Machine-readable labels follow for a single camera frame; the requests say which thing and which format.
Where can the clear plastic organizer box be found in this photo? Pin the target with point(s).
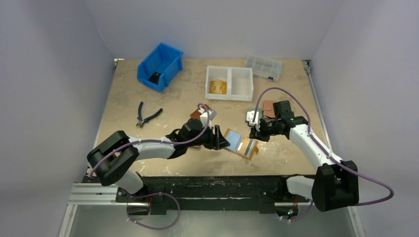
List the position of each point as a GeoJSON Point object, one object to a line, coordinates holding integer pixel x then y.
{"type": "Point", "coordinates": [268, 68]}

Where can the orange card holder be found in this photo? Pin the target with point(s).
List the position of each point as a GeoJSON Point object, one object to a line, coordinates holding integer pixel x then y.
{"type": "Point", "coordinates": [254, 152]}

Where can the brown leather card holder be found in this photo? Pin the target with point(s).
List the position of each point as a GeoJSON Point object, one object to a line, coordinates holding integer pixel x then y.
{"type": "Point", "coordinates": [195, 114]}

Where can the salmon card holder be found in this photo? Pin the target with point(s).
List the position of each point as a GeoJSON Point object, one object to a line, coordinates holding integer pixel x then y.
{"type": "Point", "coordinates": [268, 110]}

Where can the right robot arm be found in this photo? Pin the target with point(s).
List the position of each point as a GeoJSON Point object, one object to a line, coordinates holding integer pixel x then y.
{"type": "Point", "coordinates": [335, 184]}

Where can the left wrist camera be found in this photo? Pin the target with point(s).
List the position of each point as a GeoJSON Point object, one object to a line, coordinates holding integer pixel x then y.
{"type": "Point", "coordinates": [206, 116]}

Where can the gold card with stripe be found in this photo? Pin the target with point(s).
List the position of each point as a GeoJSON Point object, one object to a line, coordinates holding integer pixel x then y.
{"type": "Point", "coordinates": [247, 146]}

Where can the blue plastic bin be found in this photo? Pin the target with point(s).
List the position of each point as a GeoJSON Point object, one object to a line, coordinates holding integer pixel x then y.
{"type": "Point", "coordinates": [165, 60]}

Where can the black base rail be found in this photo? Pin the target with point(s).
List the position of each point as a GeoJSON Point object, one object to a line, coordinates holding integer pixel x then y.
{"type": "Point", "coordinates": [261, 193]}

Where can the green card holder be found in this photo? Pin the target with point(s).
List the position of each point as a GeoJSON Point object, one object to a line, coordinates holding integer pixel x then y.
{"type": "Point", "coordinates": [259, 110]}

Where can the white two-compartment tray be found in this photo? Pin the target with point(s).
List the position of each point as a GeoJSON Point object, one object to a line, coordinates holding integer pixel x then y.
{"type": "Point", "coordinates": [239, 83]}

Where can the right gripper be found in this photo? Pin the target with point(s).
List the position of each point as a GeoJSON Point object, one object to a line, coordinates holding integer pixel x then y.
{"type": "Point", "coordinates": [260, 130]}

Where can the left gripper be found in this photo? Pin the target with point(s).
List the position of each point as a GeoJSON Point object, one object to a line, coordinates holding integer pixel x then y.
{"type": "Point", "coordinates": [216, 140]}

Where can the black card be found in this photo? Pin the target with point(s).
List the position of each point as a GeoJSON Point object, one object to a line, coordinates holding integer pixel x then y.
{"type": "Point", "coordinates": [154, 78]}

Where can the gold VIP card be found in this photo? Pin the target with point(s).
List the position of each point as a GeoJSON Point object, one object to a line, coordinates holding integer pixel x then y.
{"type": "Point", "coordinates": [223, 86]}

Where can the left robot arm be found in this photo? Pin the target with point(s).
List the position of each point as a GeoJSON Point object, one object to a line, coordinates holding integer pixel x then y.
{"type": "Point", "coordinates": [112, 159]}

